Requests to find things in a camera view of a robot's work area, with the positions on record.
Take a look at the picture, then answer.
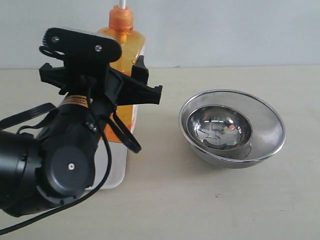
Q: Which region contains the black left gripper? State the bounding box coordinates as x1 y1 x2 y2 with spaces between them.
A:
39 55 163 106

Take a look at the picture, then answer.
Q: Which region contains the orange pump soap bottle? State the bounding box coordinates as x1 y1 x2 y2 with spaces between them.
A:
97 0 146 143

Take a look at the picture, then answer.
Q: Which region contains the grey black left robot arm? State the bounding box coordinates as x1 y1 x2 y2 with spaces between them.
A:
0 56 162 217

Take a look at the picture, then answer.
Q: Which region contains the small shiny steel bowl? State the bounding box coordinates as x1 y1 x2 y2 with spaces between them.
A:
186 105 253 152

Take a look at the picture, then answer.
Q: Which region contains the steel mesh colander bowl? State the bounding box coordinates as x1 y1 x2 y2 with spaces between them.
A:
178 89 286 169

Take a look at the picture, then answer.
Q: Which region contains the white rectangular plastic tray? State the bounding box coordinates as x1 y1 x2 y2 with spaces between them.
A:
83 141 129 190

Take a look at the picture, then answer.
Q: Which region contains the black cable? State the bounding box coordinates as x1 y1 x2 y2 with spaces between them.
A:
0 45 143 237

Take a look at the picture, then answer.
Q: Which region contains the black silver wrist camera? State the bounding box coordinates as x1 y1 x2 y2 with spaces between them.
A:
39 27 122 65

